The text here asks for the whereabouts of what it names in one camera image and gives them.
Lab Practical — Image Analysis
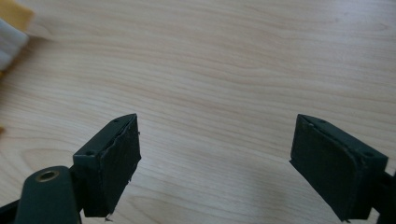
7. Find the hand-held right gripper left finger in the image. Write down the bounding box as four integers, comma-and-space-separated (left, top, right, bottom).
72, 113, 142, 218

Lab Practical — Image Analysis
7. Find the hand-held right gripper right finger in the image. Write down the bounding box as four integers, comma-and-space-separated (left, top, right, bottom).
289, 113, 389, 222

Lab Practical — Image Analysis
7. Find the yellow and white striped cloth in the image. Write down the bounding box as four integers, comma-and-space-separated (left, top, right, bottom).
0, 0, 35, 77

